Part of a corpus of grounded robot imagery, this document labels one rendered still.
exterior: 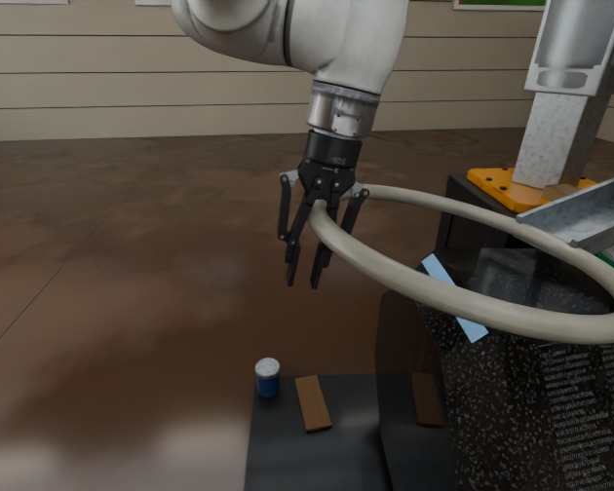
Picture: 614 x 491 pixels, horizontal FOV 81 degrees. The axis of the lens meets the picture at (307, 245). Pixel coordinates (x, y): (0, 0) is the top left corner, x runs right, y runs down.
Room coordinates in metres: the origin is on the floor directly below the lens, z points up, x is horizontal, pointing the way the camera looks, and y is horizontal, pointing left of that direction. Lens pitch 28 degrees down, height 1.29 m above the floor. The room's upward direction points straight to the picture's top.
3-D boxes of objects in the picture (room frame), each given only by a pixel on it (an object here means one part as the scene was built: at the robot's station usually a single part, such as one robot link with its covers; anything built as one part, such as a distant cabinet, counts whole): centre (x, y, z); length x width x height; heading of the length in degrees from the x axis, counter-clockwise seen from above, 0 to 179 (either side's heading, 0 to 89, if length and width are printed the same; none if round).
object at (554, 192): (1.26, -1.00, 0.81); 0.20 x 0.10 x 0.05; 10
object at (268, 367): (1.07, 0.16, 0.08); 0.10 x 0.10 x 0.13
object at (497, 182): (1.51, -1.04, 0.76); 0.49 x 0.49 x 0.05; 2
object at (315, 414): (1.00, -0.02, 0.02); 0.25 x 0.10 x 0.01; 12
